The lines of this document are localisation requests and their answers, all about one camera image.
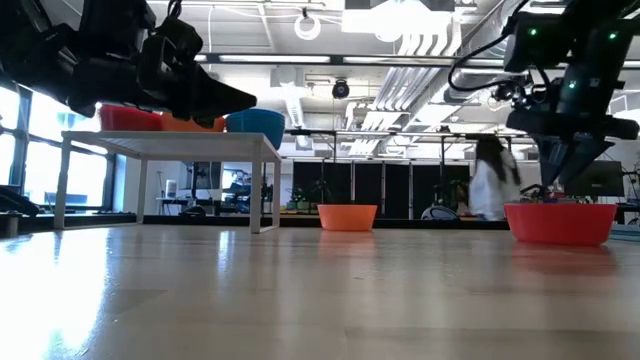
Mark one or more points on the black aluminium table frame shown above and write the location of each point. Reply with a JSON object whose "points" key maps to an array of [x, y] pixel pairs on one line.
{"points": [[210, 220]]}

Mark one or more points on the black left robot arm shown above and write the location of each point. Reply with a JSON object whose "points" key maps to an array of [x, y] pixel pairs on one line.
{"points": [[50, 60]]}

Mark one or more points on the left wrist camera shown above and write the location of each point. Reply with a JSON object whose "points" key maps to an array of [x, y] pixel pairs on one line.
{"points": [[182, 40]]}

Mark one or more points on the black hanging spotlight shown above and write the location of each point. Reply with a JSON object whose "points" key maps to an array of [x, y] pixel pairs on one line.
{"points": [[340, 89]]}

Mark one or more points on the silver ventilation duct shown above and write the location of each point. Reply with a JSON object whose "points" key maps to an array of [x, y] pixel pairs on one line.
{"points": [[487, 22]]}

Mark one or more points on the person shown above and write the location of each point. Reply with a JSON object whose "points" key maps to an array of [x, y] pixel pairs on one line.
{"points": [[492, 190]]}

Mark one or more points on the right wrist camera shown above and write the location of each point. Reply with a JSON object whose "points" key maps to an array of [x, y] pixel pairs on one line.
{"points": [[510, 94]]}

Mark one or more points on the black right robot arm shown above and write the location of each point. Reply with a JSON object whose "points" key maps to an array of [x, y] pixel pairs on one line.
{"points": [[600, 55]]}

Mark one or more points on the long linear ceiling lamp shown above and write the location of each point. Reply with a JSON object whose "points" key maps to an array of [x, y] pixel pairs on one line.
{"points": [[275, 58]]}

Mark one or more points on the black computer monitor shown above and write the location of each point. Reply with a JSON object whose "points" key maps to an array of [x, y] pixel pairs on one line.
{"points": [[600, 180]]}

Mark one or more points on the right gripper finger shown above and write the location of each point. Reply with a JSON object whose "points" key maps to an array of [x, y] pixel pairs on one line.
{"points": [[552, 160], [585, 152]]}

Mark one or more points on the orange plastic mini bowl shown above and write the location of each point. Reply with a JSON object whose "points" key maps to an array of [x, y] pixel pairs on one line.
{"points": [[175, 125], [347, 218]]}

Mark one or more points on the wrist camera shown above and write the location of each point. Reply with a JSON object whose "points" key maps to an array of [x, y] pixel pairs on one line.
{"points": [[510, 94], [182, 40]]}

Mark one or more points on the white perforated metal shelf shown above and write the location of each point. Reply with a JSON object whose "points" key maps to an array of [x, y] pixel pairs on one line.
{"points": [[175, 145]]}

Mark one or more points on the white round device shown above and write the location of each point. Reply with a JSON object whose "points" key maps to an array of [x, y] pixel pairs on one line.
{"points": [[440, 214]]}

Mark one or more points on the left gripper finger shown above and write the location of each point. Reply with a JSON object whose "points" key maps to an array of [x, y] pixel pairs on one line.
{"points": [[212, 119], [215, 95]]}

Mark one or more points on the black partition panels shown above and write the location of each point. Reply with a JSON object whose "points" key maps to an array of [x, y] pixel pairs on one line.
{"points": [[367, 180]]}

